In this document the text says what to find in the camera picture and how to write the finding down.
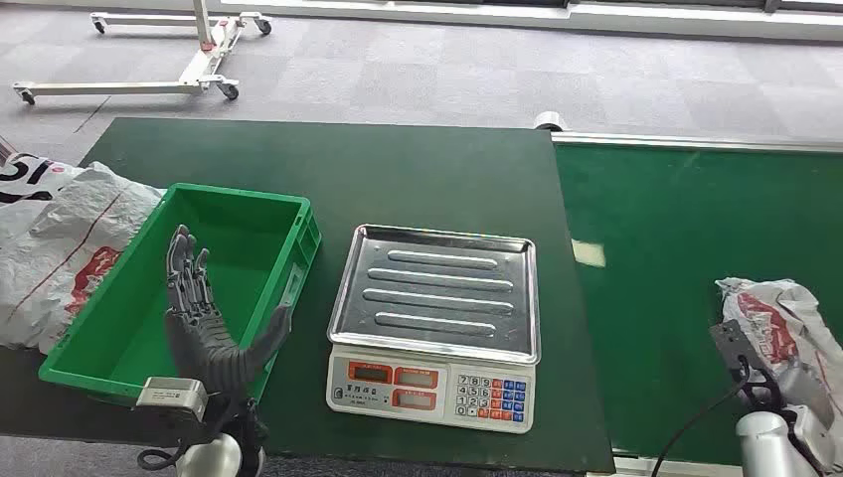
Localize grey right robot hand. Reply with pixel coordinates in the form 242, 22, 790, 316
762, 360, 839, 434

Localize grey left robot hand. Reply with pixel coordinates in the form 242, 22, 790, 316
163, 225, 293, 401

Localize grey red-printed plastic mailer package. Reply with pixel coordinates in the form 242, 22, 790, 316
715, 276, 843, 429

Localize silver conveyor roller end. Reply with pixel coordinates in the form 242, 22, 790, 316
533, 110, 572, 133

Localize green plastic crate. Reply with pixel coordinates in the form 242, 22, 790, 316
38, 183, 323, 406

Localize large white red-printed sack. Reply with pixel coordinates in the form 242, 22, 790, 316
0, 152, 167, 356

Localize white scale with steel tray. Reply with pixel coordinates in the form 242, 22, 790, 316
325, 224, 543, 436

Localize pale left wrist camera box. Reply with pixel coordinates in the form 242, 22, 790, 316
135, 376, 210, 423

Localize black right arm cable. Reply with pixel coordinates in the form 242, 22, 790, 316
650, 355, 756, 477

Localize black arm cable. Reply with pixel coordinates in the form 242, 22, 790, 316
136, 446, 194, 473
650, 355, 756, 477

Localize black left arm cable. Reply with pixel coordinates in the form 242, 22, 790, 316
136, 446, 194, 473

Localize white wheeled metal frame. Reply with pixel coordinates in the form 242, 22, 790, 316
11, 0, 274, 106

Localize white wall ledge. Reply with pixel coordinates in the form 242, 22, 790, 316
220, 0, 843, 44

